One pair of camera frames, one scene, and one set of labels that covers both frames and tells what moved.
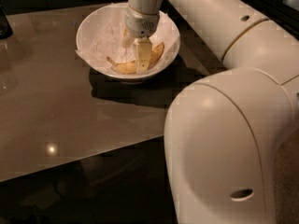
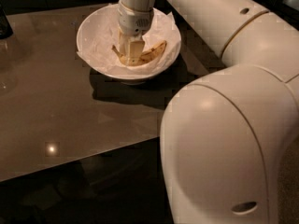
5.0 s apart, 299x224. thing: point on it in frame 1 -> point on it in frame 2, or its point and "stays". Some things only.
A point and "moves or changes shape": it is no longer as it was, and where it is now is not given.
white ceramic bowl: x=100 y=41 stays
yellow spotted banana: x=130 y=67 moves or changes shape
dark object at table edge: x=6 y=29 stays
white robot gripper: x=140 y=24 -> x=133 y=21
